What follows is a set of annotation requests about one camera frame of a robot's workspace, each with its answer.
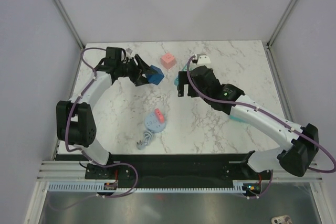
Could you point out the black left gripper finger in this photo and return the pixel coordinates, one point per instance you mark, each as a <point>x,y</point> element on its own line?
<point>143,67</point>
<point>141,80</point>

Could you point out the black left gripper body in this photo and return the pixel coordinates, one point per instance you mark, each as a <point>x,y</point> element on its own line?
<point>130,70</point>

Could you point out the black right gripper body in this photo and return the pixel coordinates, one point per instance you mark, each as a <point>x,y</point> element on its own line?
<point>184,79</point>

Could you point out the teal power strip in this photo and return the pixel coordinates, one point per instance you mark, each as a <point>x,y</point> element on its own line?
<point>176,81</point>

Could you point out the blue cube socket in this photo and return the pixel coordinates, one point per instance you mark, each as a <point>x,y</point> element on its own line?
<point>155,78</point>

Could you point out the pink cube socket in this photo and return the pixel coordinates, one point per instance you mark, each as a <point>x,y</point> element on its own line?
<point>168,61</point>

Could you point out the pink plug adapter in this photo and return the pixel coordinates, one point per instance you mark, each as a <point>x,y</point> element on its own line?
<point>159,116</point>

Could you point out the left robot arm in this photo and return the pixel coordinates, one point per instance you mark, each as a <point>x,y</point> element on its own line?
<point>75,123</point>

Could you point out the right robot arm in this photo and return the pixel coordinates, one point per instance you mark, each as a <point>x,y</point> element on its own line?
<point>296,144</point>

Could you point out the light blue round socket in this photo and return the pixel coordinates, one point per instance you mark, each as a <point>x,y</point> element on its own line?
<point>153,124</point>

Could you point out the teal wedge-shaped socket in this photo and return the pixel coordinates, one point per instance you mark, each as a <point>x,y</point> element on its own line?
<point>237,119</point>

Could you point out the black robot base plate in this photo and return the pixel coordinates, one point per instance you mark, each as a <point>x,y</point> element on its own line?
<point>176,170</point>

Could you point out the white slotted cable duct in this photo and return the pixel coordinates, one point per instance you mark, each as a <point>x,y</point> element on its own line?
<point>102,187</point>

